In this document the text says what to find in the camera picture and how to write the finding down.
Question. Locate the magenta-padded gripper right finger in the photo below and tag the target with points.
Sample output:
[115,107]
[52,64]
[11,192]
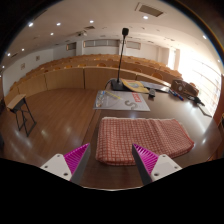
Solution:
[164,165]

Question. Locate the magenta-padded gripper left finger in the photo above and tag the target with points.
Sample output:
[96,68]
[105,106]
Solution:
[58,165]

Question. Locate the red white checked towel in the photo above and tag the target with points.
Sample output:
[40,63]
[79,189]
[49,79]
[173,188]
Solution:
[143,138]

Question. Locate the white notepad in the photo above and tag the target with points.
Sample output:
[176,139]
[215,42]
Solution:
[204,111]

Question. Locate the red marker pen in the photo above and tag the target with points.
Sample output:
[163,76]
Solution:
[179,97]

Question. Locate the black stapler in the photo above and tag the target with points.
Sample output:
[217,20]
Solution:
[195,99]

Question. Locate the blue marker pen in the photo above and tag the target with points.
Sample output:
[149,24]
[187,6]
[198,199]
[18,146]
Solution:
[172,93]

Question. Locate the black remote control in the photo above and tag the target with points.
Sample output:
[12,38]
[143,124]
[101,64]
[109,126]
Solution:
[152,92]

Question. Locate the blue printed sheet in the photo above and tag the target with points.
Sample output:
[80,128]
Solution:
[158,86]

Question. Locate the grey printed poster sheet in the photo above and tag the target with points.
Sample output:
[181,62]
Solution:
[116,101]

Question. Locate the yellow booklet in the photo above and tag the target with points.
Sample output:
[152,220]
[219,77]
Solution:
[135,86]

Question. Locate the rows of wooden auditorium seats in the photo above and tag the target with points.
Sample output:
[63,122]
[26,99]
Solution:
[66,76]

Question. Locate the black gooseneck desk microphone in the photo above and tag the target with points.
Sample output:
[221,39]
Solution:
[117,85]

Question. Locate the recessed ceiling lights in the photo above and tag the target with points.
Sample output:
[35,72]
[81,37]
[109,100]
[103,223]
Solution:
[58,24]

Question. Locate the ceiling air vent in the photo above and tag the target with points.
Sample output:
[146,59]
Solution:
[150,10]

